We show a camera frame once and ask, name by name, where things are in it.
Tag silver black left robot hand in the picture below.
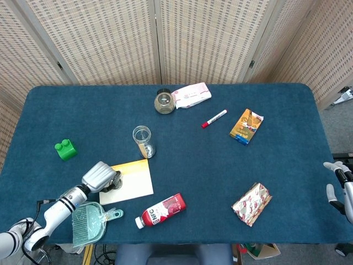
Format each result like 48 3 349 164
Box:
82 161 124 194

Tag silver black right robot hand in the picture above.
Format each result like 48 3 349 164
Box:
323 161 353 224

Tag clear drinking glass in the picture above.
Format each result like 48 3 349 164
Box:
132 125 157 160

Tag yellow white book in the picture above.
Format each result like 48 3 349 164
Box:
99 158 154 205

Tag green toy block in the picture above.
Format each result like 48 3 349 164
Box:
54 139 78 162

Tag green packaged dustpan brush set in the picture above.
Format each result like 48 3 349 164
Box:
71 201 124 248

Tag black caster wheel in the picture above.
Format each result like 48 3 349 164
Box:
334 242 353 255

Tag red NFC juice bottle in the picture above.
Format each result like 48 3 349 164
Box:
135 192 187 230

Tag blue table cloth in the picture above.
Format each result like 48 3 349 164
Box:
0 82 347 246

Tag chrome stool base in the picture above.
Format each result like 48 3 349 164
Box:
33 247 56 265

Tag gold red snack packet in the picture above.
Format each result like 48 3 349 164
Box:
231 182 273 227

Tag round glass jar black lid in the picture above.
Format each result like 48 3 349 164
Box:
153 88 177 114

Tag white metal stand foot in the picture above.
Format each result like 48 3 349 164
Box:
332 86 353 107

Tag open cardboard box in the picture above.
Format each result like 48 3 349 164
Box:
233 242 281 262

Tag woven folding screen panel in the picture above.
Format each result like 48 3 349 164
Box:
0 91 24 172
267 0 353 111
154 0 278 85
16 0 162 86
0 0 75 105
244 0 318 83

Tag pink white tissue pack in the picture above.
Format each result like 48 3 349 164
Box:
171 82 212 110

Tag orange blue carton box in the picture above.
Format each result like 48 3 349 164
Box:
229 108 265 146

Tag red white marker pen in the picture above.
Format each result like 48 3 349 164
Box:
201 109 228 129

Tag black equipment frame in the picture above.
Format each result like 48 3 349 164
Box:
332 152 353 166

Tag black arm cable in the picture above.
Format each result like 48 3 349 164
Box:
21 199 57 259

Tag black floor cables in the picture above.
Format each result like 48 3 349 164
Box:
93 244 118 263

